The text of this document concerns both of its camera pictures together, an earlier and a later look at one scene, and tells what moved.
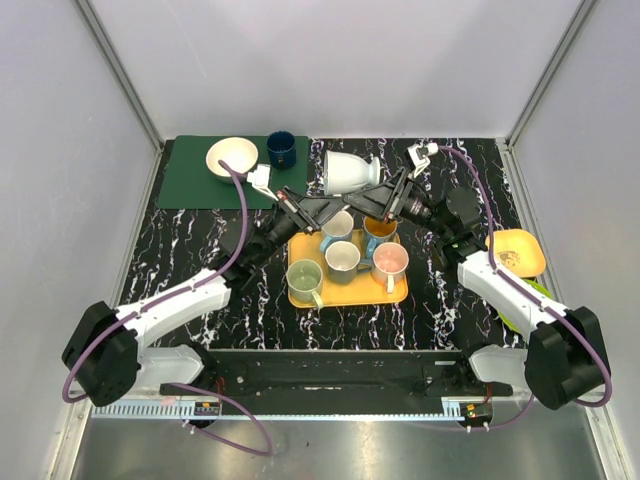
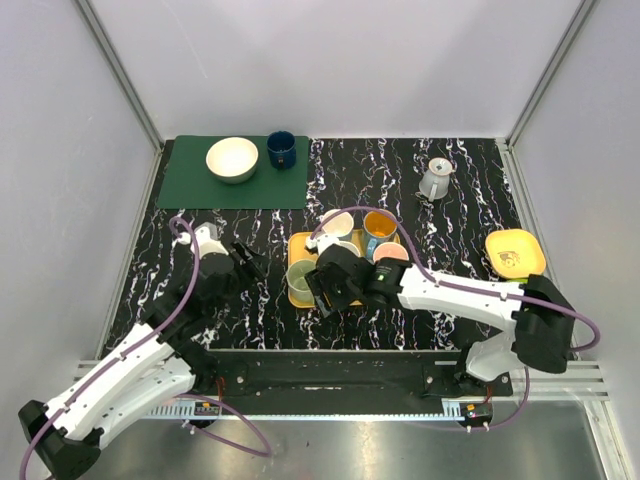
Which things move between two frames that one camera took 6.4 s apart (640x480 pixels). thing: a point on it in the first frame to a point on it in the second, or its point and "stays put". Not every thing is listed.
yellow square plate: (517, 251) stays put
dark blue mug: (281, 147) stays put
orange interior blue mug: (377, 232) stays put
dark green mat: (190, 184) stays put
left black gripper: (298, 214) to (242, 256)
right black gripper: (387, 199) to (319, 285)
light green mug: (304, 278) stays put
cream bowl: (239, 154) stays put
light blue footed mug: (342, 173) to (435, 183)
